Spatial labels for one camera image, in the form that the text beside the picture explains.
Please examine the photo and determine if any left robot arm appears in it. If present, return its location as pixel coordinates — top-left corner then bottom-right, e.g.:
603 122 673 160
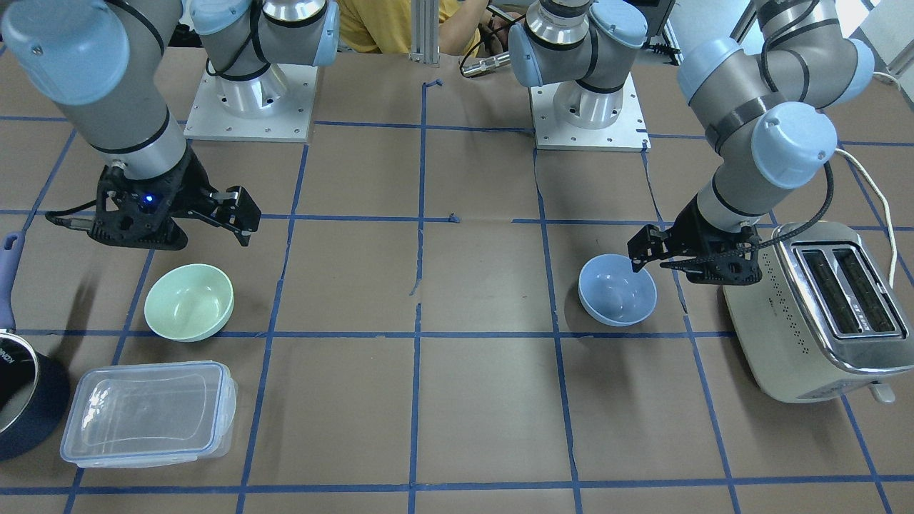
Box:
508 1 875 286

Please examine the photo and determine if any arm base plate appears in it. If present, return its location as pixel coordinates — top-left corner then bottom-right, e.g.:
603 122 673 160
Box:
529 75 652 152
184 64 320 143

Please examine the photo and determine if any dark blue saucepan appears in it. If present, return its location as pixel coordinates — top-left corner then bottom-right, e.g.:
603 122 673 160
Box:
1 231 71 461

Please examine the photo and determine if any aluminium frame post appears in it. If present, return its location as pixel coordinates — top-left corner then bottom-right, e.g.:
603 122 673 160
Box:
408 0 440 67

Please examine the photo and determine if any silver two-slot toaster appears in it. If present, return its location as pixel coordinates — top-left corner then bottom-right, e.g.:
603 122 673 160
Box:
722 221 913 404

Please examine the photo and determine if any person in yellow shirt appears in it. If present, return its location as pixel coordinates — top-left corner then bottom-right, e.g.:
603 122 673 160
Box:
336 1 507 56

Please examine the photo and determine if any clear plastic food container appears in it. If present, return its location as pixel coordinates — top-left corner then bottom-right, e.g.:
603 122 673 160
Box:
59 361 238 468

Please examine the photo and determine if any green bowl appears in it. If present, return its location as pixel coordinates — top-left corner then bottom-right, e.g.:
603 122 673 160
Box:
144 263 235 343

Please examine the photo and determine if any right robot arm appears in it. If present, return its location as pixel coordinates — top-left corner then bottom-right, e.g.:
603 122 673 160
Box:
2 1 340 251

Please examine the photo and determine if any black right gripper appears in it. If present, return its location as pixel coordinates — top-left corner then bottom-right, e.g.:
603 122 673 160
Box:
89 147 261 251

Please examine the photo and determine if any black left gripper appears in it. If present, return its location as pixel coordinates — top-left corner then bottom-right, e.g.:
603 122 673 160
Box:
628 198 763 286

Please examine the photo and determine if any white toaster power cord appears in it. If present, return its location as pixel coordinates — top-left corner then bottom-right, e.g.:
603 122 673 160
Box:
834 71 914 286

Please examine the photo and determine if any blue bowl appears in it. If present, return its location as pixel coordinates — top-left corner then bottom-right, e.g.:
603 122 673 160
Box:
577 253 658 326

